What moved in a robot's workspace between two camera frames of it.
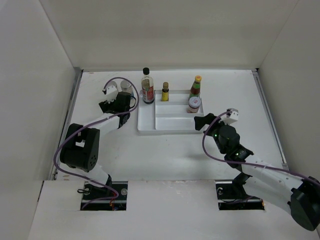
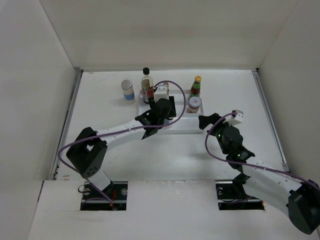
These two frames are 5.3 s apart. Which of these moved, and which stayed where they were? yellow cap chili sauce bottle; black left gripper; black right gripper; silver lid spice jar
Moved: black left gripper
Stayed: black right gripper; silver lid spice jar; yellow cap chili sauce bottle
